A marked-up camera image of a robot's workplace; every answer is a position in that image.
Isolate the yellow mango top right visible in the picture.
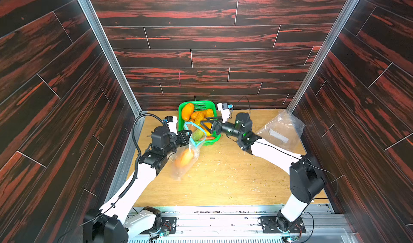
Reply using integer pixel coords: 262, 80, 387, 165
205, 109, 215, 118

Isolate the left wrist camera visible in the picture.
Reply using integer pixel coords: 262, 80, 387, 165
164, 116, 178, 134

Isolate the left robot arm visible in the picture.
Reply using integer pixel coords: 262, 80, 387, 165
82, 125, 192, 243

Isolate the green yellow mango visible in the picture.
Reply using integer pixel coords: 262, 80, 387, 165
191, 129, 205, 141

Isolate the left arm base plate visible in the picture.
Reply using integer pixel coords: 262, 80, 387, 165
150, 217, 177, 234

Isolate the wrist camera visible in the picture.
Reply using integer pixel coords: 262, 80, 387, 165
164, 116, 178, 134
217, 103, 233, 122

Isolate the green plastic basket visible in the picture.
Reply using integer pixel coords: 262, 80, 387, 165
177, 100, 221, 146

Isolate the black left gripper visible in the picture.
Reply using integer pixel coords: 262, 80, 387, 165
161, 129, 191, 158

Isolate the aluminium front rail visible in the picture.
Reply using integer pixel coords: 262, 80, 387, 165
157, 204, 360, 243

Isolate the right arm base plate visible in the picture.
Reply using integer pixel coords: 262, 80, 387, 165
258, 216, 306, 234

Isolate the clear zip-top bag blue zipper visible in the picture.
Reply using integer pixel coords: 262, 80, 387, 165
171, 121, 207, 180

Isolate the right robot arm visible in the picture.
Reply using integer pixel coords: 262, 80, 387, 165
201, 112, 326, 233

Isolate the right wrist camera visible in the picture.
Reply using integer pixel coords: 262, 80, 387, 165
217, 103, 233, 122

